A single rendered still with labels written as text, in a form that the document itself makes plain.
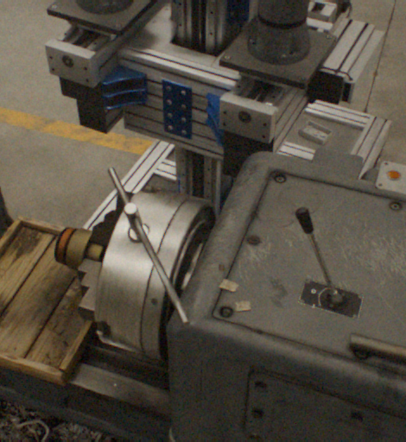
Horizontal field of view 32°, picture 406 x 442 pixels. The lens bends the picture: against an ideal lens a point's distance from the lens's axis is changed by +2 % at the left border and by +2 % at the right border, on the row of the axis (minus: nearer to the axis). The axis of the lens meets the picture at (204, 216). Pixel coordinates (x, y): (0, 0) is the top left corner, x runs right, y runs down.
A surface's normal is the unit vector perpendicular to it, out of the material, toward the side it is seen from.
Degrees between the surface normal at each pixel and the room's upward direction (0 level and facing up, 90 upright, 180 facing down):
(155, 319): 68
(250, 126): 90
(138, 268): 37
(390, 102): 0
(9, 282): 0
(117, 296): 59
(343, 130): 0
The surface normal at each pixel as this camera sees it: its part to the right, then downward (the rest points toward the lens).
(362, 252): 0.01, -0.69
